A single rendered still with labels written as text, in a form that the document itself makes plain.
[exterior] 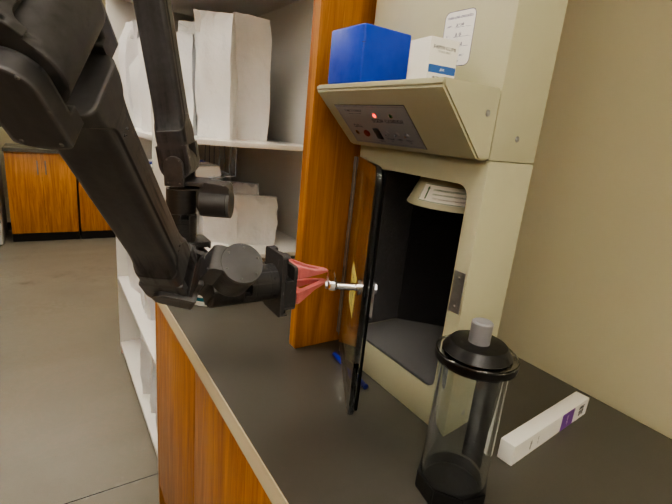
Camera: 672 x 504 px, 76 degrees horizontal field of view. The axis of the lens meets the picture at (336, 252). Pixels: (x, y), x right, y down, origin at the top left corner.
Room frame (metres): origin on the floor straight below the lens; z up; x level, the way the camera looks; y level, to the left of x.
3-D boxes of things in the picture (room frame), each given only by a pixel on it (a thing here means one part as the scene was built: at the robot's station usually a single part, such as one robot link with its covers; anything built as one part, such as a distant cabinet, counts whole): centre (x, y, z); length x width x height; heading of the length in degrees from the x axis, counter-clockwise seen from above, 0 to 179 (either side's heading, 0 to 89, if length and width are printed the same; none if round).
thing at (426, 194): (0.82, -0.21, 1.34); 0.18 x 0.18 x 0.05
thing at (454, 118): (0.75, -0.07, 1.46); 0.32 x 0.12 x 0.10; 34
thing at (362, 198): (0.75, -0.04, 1.19); 0.30 x 0.01 x 0.40; 4
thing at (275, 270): (0.64, 0.11, 1.19); 0.07 x 0.07 x 0.10; 34
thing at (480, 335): (0.53, -0.20, 1.18); 0.09 x 0.09 x 0.07
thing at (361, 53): (0.82, -0.02, 1.56); 0.10 x 0.10 x 0.09; 34
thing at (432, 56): (0.69, -0.11, 1.54); 0.05 x 0.05 x 0.06; 27
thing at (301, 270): (0.68, 0.05, 1.19); 0.09 x 0.07 x 0.07; 124
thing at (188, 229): (0.84, 0.31, 1.21); 0.10 x 0.07 x 0.07; 124
